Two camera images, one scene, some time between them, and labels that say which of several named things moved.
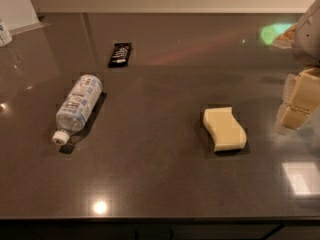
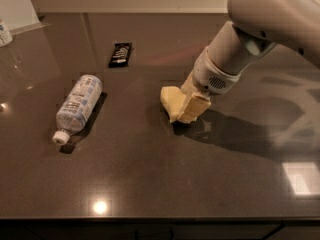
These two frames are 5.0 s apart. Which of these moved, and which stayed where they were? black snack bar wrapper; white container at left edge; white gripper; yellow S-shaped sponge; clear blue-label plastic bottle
Moved: yellow S-shaped sponge; white gripper
Stayed: white container at left edge; black snack bar wrapper; clear blue-label plastic bottle
